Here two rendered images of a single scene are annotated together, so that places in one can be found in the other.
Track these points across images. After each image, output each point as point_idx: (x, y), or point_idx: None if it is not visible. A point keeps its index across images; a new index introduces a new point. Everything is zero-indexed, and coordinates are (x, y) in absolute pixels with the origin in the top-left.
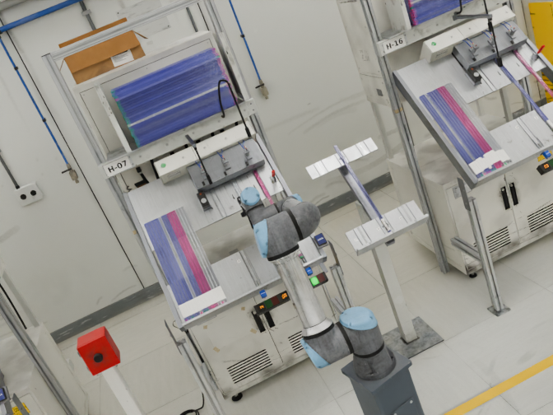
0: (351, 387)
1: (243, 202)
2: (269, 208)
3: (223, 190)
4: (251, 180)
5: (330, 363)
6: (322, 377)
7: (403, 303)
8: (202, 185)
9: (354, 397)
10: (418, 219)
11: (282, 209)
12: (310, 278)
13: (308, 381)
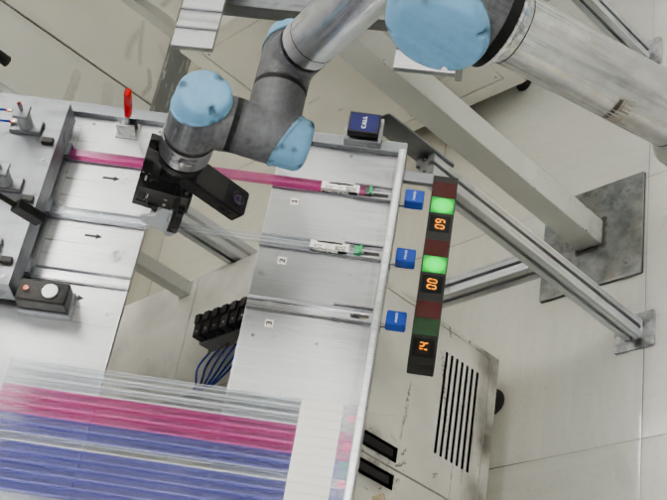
0: (633, 392)
1: (203, 122)
2: (265, 90)
3: (56, 246)
4: (87, 176)
5: None
6: (559, 451)
7: (539, 171)
8: (10, 266)
9: (665, 393)
10: None
11: (299, 58)
12: (431, 209)
13: (546, 490)
